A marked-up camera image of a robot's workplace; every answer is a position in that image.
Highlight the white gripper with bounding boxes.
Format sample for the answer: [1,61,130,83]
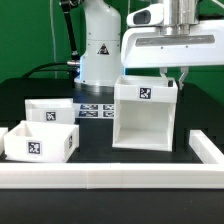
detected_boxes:
[121,0,224,90]

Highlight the white drawer cabinet box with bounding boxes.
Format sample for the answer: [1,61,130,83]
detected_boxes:
[112,75,178,151]

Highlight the white front drawer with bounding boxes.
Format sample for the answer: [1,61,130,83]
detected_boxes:
[4,121,79,163]

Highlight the white drawer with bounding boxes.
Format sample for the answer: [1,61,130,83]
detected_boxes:
[25,98,75,124]
[4,121,79,163]

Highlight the white rear drawer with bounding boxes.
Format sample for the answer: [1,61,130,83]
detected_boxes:
[25,98,75,124]

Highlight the marker tag sheet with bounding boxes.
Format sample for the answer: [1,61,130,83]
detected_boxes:
[74,103,114,119]

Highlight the white L-shaped fence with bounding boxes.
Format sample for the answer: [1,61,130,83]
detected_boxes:
[0,130,224,189]

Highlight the white block at left edge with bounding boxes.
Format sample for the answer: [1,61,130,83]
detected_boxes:
[0,127,8,156]

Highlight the black cable hose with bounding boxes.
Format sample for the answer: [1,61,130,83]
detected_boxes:
[21,0,83,80]

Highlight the thin grey cable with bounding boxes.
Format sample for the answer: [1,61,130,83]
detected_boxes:
[49,0,58,80]

